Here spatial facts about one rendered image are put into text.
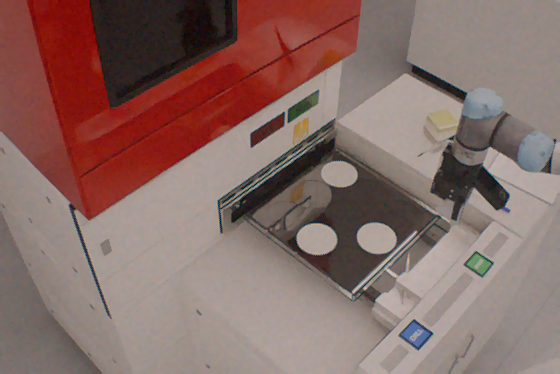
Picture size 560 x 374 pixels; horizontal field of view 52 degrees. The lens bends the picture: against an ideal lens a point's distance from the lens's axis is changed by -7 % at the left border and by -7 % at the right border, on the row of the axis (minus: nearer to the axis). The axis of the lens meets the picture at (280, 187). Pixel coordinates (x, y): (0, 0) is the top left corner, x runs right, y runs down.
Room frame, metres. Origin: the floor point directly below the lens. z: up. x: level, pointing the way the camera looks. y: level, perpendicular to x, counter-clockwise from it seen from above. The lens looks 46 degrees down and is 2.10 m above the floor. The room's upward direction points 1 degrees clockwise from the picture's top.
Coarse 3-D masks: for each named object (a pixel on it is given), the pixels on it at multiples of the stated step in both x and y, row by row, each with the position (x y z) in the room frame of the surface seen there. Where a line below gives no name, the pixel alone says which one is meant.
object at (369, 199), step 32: (288, 192) 1.14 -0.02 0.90; (320, 192) 1.14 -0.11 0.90; (352, 192) 1.14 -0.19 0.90; (384, 192) 1.15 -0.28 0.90; (288, 224) 1.03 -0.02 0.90; (352, 224) 1.03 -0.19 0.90; (384, 224) 1.03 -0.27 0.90; (416, 224) 1.03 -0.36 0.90; (320, 256) 0.92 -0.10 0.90; (352, 256) 0.93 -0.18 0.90; (384, 256) 0.93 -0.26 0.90; (352, 288) 0.83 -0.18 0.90
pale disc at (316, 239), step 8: (312, 224) 1.03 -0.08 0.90; (320, 224) 1.03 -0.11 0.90; (304, 232) 1.00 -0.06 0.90; (312, 232) 1.00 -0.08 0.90; (320, 232) 1.00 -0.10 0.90; (328, 232) 1.00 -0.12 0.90; (304, 240) 0.97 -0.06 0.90; (312, 240) 0.97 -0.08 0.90; (320, 240) 0.97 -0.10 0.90; (328, 240) 0.97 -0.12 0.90; (336, 240) 0.98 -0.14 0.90; (304, 248) 0.95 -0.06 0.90; (312, 248) 0.95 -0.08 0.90; (320, 248) 0.95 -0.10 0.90; (328, 248) 0.95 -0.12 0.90
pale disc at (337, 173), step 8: (328, 168) 1.23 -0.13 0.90; (336, 168) 1.23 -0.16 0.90; (344, 168) 1.23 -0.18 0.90; (352, 168) 1.23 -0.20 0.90; (328, 176) 1.20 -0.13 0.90; (336, 176) 1.20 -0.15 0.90; (344, 176) 1.20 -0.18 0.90; (352, 176) 1.20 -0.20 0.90; (336, 184) 1.17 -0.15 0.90; (344, 184) 1.17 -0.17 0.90
